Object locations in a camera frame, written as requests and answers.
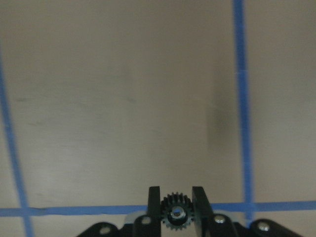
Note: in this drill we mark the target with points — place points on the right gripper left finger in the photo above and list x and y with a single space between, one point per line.
154 203

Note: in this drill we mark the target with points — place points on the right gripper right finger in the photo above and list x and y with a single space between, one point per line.
202 207

